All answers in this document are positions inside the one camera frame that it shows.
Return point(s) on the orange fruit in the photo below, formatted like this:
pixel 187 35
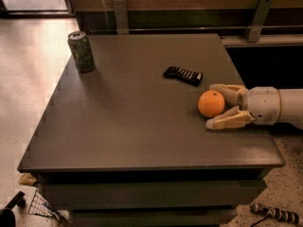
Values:
pixel 211 103

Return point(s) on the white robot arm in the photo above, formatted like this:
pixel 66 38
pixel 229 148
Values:
pixel 291 111

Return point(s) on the metal wall bracket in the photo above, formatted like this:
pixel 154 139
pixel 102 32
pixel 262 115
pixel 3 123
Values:
pixel 121 14
pixel 253 31

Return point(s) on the black object on floor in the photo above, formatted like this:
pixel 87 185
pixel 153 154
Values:
pixel 7 217

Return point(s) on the black snack bar wrapper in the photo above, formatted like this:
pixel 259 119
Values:
pixel 184 75

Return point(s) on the yellow paper scrap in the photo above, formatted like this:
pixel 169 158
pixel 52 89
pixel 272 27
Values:
pixel 27 179

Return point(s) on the grey drawer cabinet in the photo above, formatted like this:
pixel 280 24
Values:
pixel 123 146

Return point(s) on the power strip on floor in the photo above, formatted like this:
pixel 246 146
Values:
pixel 276 213

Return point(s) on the right metal wall bracket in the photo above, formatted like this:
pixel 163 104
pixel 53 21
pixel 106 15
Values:
pixel 253 31

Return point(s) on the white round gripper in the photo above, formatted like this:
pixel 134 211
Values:
pixel 262 104

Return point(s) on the green soda can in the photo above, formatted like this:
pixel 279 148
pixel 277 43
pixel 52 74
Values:
pixel 79 45

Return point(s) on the wire mesh basket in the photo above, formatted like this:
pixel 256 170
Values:
pixel 39 206

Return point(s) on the left metal wall bracket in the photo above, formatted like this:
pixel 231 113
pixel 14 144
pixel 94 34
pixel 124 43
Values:
pixel 121 14

